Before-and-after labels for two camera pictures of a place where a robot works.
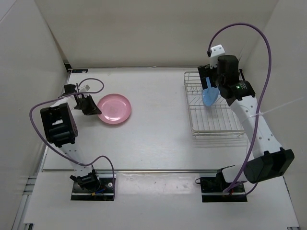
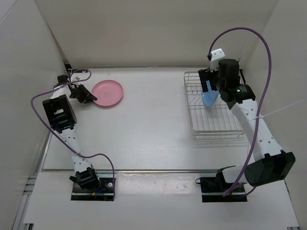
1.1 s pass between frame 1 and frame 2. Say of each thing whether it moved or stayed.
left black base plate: stayed
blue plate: stayed
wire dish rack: stayed
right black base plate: stayed
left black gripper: moved
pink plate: moved
